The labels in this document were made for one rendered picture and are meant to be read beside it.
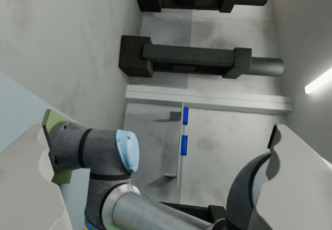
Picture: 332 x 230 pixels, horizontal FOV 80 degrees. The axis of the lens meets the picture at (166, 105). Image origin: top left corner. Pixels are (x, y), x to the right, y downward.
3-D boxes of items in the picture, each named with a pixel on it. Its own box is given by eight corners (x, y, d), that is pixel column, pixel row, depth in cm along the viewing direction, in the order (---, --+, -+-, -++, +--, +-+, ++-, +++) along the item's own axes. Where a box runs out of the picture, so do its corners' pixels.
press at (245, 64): (126, 85, 425) (270, 97, 408) (115, 60, 336) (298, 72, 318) (132, 55, 453) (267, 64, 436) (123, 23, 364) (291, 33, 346)
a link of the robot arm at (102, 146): (103, 128, 66) (143, 131, 65) (98, 171, 64) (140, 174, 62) (85, 126, 54) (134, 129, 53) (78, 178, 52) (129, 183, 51)
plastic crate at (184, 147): (180, 155, 367) (186, 156, 366) (180, 154, 345) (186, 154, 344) (181, 137, 379) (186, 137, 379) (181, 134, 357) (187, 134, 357)
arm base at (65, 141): (53, 114, 56) (87, 116, 55) (79, 127, 70) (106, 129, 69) (36, 170, 51) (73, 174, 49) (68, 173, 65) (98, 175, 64)
